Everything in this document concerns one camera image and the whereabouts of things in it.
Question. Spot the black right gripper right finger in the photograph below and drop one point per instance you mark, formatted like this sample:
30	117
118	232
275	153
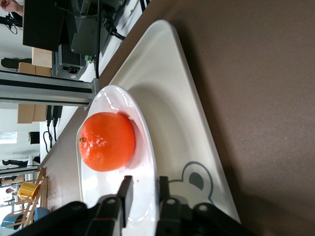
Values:
164	191

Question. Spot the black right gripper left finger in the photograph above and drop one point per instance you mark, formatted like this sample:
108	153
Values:
126	196

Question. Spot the white round plate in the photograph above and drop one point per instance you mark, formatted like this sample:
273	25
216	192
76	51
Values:
145	152

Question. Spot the orange fruit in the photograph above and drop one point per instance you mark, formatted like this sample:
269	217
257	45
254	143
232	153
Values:
107	141

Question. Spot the beige bear print tray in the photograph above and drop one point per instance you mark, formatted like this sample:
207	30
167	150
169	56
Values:
172	110

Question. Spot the wooden mug rack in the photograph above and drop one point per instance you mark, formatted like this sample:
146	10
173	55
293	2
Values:
37	191

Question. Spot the yellow mug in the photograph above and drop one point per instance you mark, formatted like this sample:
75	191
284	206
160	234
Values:
28	191

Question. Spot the cardboard box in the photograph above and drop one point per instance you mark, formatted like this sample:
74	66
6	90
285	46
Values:
41	57
29	113

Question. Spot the aluminium beam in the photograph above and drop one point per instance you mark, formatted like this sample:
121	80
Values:
44	88

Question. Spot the black control box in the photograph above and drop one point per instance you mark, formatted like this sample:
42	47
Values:
81	32

